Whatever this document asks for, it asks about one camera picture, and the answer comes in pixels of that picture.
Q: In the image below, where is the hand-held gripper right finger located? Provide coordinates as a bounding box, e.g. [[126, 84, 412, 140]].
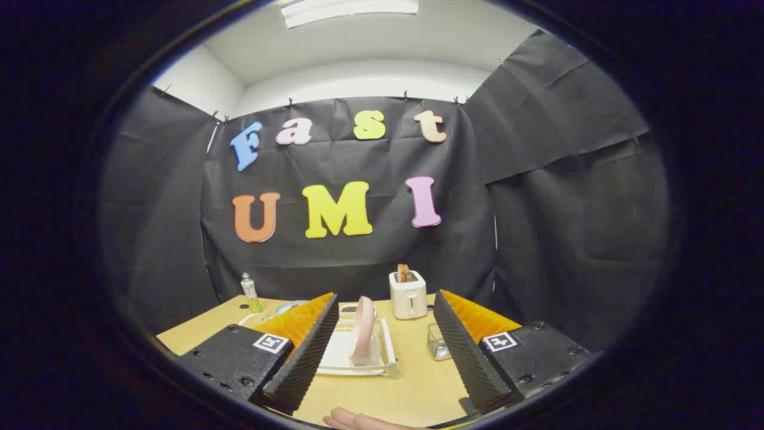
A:
[[433, 290, 603, 417]]

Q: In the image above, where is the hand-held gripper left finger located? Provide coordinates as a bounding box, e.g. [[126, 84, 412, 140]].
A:
[[177, 292, 340, 416]]

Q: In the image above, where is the metal mesh basket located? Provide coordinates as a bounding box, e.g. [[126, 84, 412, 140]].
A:
[[427, 323, 452, 361]]

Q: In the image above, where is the white wire dish rack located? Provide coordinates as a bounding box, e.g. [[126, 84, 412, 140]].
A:
[[238, 312, 399, 379]]

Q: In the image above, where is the pink plate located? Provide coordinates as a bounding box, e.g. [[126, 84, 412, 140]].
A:
[[350, 296, 375, 366]]

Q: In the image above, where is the green dish soap bottle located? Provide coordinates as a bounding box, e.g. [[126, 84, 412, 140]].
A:
[[241, 273, 263, 314]]

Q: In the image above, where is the white toaster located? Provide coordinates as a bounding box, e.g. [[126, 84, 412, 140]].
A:
[[389, 271, 428, 320]]

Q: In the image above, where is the black backdrop cloth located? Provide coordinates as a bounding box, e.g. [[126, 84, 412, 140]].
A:
[[98, 30, 672, 353]]

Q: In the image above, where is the ceiling light panel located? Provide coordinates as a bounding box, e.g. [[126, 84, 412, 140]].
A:
[[279, 0, 420, 29]]

